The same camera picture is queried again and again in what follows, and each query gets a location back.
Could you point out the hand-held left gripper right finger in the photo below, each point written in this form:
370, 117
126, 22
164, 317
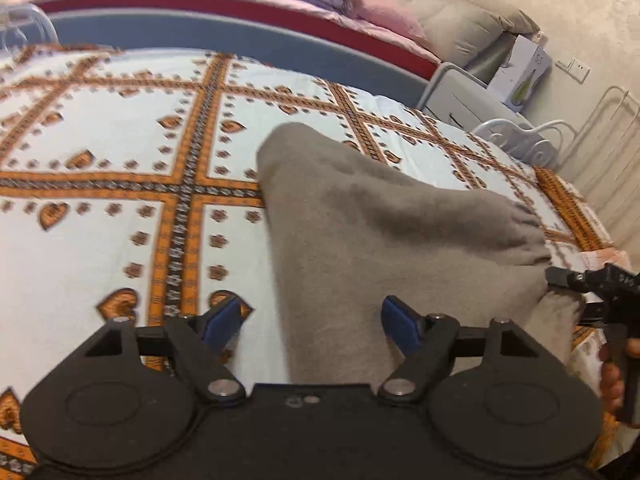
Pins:
400, 325

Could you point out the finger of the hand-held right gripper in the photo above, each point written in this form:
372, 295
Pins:
570, 279
594, 315

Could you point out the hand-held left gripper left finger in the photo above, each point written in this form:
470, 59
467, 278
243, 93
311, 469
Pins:
220, 322

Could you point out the grey pants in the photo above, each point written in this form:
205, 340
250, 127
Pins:
375, 220

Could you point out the person's right hand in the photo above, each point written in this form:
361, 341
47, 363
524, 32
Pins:
611, 385

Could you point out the white nightstand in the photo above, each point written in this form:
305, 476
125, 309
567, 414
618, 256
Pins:
460, 100

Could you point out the white box with pear print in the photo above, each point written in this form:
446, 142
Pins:
520, 67

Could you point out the orange patterned white bedsheet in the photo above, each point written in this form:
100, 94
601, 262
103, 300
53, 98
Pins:
100, 125

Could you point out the beige pillow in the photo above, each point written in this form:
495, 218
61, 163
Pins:
450, 20

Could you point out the large bed with pink sheet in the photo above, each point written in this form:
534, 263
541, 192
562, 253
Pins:
200, 35

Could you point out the pink pillow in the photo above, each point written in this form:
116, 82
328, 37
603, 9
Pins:
385, 15

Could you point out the white metal bed frame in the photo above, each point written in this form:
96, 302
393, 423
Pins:
500, 121

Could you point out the white wall socket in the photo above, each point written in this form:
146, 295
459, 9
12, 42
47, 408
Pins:
575, 69

